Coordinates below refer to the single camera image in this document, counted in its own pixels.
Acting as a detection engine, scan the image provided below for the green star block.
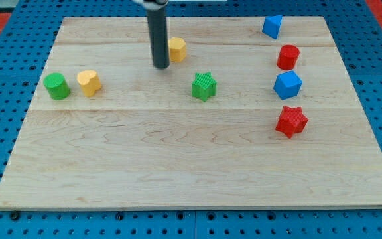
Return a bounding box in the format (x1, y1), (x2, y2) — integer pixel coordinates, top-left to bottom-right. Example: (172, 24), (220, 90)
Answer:
(192, 72), (217, 102)

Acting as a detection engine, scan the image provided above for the yellow hexagon block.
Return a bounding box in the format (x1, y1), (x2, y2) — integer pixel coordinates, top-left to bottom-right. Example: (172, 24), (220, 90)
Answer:
(168, 37), (187, 62)

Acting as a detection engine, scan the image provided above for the white rod mount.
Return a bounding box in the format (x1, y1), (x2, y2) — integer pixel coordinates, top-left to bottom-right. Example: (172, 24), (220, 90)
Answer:
(133, 0), (169, 5)

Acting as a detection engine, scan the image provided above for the blue cube block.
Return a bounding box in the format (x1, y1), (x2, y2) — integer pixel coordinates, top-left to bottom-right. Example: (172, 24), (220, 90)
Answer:
(273, 70), (302, 100)

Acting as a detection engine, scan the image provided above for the yellow heart block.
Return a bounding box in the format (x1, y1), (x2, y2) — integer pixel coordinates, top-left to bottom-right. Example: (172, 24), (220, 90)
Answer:
(76, 70), (102, 97)

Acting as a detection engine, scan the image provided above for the red cylinder block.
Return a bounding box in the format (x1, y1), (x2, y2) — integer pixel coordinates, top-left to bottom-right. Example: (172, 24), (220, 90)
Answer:
(277, 44), (300, 70)

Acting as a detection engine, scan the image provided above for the light wooden board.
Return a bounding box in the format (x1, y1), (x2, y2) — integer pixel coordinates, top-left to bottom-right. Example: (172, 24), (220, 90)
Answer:
(0, 17), (382, 212)

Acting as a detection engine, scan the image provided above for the green cylinder block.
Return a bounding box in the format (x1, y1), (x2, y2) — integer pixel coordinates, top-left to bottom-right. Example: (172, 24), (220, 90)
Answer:
(43, 72), (70, 100)

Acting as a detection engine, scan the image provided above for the blue triangular prism block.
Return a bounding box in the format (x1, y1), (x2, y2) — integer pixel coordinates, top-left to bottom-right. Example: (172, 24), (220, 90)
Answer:
(262, 15), (283, 39)

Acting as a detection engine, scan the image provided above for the red star block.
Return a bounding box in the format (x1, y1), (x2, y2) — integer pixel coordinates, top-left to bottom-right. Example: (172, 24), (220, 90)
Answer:
(275, 106), (308, 139)

